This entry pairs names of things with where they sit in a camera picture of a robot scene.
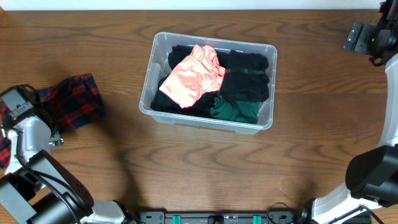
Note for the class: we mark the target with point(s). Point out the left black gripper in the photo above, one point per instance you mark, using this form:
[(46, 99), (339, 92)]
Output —
[(43, 101)]

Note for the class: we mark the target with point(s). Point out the black garment with band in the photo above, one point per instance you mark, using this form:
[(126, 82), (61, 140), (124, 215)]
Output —
[(245, 78)]

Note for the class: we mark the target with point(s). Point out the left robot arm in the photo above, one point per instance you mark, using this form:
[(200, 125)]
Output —
[(36, 188)]

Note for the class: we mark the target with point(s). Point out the large black garment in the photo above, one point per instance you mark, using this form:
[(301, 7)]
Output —
[(201, 108)]

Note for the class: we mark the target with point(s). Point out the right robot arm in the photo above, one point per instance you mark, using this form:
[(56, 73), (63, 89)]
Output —
[(371, 177)]

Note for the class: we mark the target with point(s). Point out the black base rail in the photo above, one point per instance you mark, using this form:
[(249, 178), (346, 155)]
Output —
[(275, 216)]

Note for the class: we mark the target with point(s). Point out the clear plastic storage bin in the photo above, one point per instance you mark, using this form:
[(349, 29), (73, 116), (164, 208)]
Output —
[(159, 68)]

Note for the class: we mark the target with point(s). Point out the red plaid flannel shirt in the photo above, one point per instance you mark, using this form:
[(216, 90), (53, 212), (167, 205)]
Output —
[(76, 102)]

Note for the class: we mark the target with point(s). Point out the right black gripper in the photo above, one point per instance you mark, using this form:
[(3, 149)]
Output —
[(365, 46)]

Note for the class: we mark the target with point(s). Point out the pink garment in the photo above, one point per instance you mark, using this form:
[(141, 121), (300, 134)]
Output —
[(198, 73)]

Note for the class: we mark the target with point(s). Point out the dark green shirt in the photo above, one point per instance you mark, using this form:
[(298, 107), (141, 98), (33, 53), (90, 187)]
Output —
[(235, 111)]

